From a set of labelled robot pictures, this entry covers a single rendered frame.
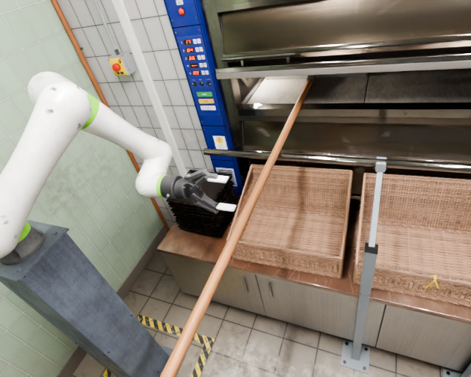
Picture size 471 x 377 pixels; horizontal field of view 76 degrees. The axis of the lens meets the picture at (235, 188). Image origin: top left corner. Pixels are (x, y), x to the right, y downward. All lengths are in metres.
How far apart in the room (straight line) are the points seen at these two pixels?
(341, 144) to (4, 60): 1.62
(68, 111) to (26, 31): 1.06
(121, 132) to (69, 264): 0.52
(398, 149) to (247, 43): 0.83
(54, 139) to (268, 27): 0.95
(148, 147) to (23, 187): 0.45
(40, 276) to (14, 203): 0.35
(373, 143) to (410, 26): 0.50
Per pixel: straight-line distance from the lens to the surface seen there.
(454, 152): 1.62
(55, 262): 1.25
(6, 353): 2.08
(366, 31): 1.37
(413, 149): 1.60
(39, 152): 0.92
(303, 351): 2.01
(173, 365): 0.77
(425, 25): 1.37
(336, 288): 1.52
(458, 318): 1.56
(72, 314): 1.38
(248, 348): 2.05
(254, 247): 1.51
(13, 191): 0.96
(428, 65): 1.27
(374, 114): 1.51
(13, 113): 1.82
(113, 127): 1.13
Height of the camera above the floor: 1.88
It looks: 39 degrees down
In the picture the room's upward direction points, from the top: 14 degrees counter-clockwise
